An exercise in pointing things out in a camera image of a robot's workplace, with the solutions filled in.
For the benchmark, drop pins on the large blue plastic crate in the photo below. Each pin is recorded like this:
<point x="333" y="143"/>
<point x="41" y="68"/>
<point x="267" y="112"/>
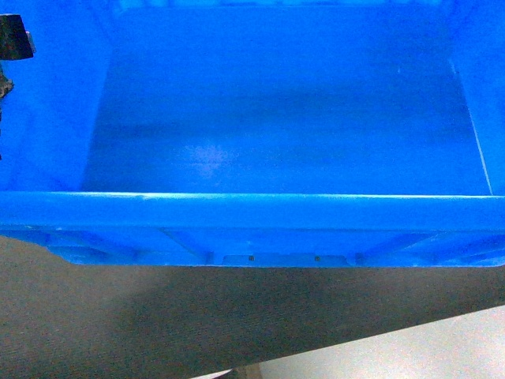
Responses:
<point x="311" y="134"/>

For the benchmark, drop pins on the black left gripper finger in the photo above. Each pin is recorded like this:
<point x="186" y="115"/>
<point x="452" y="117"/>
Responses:
<point x="16" y="41"/>

